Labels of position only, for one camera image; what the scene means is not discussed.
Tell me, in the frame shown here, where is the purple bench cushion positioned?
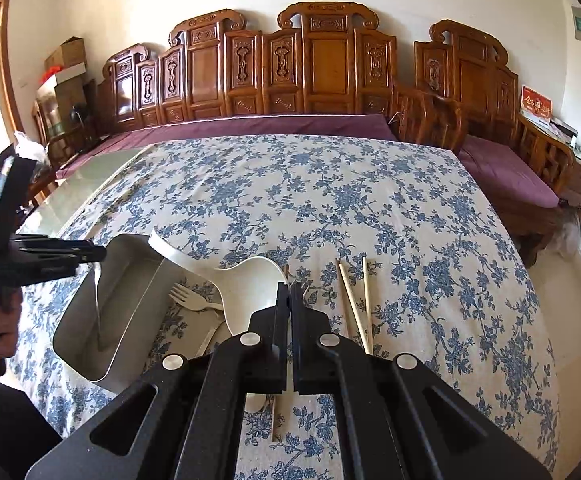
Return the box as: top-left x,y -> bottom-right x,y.
55,112 -> 399,181

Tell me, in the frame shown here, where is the white ladle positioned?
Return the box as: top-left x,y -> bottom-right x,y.
148,231 -> 290,342

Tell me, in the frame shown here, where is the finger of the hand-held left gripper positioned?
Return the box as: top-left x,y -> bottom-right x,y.
0,257 -> 80,292
13,236 -> 107,265

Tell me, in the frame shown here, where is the purple armchair cushion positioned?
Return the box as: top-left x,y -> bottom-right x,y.
457,135 -> 560,209

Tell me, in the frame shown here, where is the white plastic fork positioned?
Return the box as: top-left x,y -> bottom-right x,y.
169,282 -> 225,312

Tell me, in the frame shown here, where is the blue floral tablecloth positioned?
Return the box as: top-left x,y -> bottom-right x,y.
8,132 -> 561,480

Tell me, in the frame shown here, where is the round-back wooden chair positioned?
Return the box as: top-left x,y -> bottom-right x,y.
389,82 -> 467,155

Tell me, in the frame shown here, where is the light wooden chopstick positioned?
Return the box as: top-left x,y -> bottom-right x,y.
354,256 -> 369,336
337,258 -> 375,357

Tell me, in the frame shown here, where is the white desk device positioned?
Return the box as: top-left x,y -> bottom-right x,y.
551,120 -> 579,144

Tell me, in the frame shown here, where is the brown cardboard box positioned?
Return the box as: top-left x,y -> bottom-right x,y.
44,36 -> 87,69

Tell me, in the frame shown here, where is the red gift box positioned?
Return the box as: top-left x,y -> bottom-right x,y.
520,85 -> 554,129

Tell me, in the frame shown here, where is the metal tray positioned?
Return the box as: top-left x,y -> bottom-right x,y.
52,233 -> 172,395

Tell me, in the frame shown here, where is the carved wooden sofa bench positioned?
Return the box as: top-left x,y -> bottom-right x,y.
95,1 -> 401,136

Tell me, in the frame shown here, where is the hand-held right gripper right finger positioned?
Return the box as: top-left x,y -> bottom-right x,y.
293,282 -> 553,480

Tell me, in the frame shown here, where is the carved wooden armchair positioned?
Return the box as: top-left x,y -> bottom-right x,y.
413,19 -> 581,267

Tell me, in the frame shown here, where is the dark wooden chair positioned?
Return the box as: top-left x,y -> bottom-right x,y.
30,100 -> 97,173

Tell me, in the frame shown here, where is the grey fluffy duster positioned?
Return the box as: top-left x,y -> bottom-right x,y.
551,205 -> 581,257

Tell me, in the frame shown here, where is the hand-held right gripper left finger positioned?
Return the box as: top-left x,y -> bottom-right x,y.
25,282 -> 291,480

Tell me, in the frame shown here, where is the large cardboard box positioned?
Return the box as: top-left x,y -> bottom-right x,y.
37,65 -> 96,128

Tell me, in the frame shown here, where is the beige spoon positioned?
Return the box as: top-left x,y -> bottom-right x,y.
244,393 -> 272,414

